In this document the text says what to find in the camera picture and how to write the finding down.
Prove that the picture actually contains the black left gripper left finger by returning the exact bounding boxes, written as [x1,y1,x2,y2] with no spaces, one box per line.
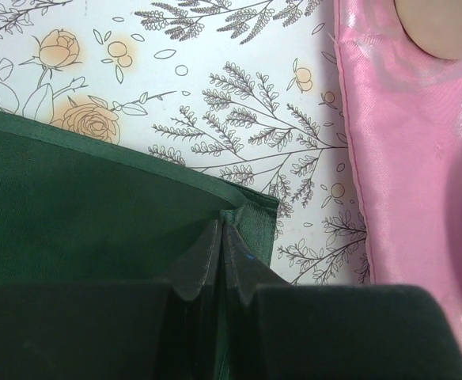
[0,221,220,379]

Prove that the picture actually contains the pink satin placemat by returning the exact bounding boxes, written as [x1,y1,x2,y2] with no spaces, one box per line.
[335,1,462,351]

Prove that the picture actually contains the cream enamel mug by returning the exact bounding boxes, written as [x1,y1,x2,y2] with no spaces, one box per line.
[395,0,462,59]

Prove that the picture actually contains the dark green cloth napkin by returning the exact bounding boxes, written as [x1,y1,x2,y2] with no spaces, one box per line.
[0,112,278,286]

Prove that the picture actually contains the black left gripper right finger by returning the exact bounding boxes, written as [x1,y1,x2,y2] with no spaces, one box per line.
[222,225,462,379]

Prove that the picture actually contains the floral tablecloth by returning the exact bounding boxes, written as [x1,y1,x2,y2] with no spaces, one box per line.
[0,1,369,285]

